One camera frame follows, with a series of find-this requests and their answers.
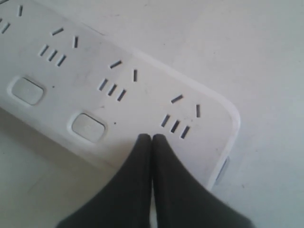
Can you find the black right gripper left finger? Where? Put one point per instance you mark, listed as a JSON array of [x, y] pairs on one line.
[[125, 200]]

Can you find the white five-socket power strip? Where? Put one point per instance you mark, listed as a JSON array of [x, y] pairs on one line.
[[95, 97]]

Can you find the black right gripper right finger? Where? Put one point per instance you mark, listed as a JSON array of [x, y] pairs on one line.
[[181, 201]]

